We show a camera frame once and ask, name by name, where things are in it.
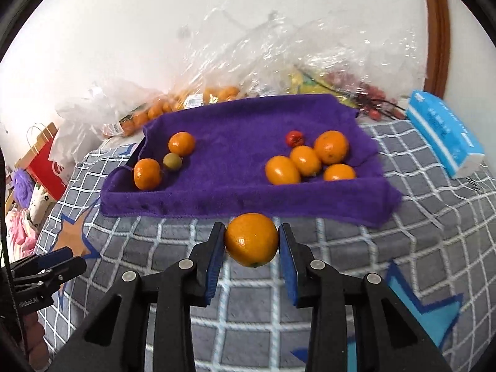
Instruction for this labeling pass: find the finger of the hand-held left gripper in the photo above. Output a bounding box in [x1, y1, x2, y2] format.
[15, 256, 87, 295]
[11, 246, 74, 274]

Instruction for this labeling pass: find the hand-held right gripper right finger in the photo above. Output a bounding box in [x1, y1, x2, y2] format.
[278, 223, 454, 372]

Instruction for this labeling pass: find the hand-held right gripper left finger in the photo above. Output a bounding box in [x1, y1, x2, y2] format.
[46, 222, 226, 372]

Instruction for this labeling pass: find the large orange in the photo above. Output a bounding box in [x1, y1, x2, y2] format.
[224, 213, 279, 268]

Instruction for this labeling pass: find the oval orange citrus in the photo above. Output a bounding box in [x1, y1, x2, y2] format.
[265, 155, 302, 186]

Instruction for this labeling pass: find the yellow-orange citrus with green stem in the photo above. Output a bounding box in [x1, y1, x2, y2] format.
[289, 145, 322, 177]

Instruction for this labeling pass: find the olive green jujube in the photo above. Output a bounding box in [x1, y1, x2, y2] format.
[162, 152, 183, 171]

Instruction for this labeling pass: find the purple towel covered tray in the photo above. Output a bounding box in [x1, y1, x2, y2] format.
[100, 94, 403, 228]

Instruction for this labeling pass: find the person's left hand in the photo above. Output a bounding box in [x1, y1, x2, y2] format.
[23, 312, 49, 370]

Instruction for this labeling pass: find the pink printed cloth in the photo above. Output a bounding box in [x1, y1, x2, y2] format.
[8, 207, 39, 246]

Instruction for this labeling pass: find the white floral cloth bag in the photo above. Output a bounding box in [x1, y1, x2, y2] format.
[29, 182, 59, 225]

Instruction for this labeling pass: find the grey checked bed sheet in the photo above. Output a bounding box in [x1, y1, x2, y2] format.
[35, 118, 496, 372]

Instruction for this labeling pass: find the purple fluffy cloth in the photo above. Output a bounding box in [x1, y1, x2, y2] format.
[11, 168, 37, 202]

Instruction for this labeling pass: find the red paper bag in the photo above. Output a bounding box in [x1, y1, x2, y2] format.
[15, 122, 72, 202]

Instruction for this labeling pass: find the white plastic bag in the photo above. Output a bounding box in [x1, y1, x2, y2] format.
[48, 79, 163, 163]

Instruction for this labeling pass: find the clear bag of mandarins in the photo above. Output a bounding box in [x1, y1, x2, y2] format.
[101, 97, 175, 138]

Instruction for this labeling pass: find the labelled clear bag of oranges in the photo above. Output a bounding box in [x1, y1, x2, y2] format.
[170, 85, 243, 111]

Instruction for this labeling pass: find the bunch of red cherry tomatoes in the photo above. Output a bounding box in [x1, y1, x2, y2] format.
[323, 72, 407, 121]

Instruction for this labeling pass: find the blue tissue pack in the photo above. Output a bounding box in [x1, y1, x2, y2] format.
[405, 90, 486, 179]

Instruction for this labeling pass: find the large crinkled clear plastic bag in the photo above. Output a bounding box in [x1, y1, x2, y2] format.
[176, 6, 427, 101]

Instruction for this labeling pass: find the black cable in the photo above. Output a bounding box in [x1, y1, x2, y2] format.
[0, 151, 26, 361]

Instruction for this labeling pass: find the brown wooden door frame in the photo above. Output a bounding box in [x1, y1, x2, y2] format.
[420, 0, 451, 99]

